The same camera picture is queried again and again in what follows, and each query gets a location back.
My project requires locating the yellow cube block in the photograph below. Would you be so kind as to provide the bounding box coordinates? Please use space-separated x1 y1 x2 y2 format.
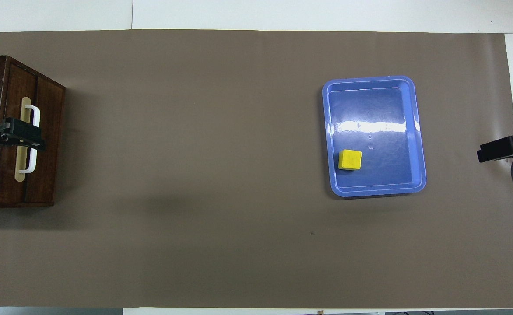
338 149 363 171

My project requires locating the blue plastic tray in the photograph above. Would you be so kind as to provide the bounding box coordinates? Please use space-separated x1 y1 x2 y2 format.
322 76 427 198

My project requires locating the brown paper table mat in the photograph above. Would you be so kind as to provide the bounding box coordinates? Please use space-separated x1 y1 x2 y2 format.
0 29 513 309

